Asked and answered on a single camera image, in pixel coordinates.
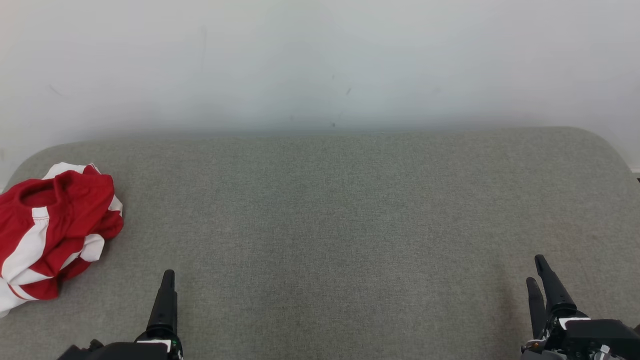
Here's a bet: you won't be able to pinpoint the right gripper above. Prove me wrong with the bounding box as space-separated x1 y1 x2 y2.
520 255 640 360

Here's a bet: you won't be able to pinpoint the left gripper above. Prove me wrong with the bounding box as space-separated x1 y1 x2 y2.
57 270 184 360

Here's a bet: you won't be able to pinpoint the red shorts with white stripes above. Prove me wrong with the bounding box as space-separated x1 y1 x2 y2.
0 165 124 301

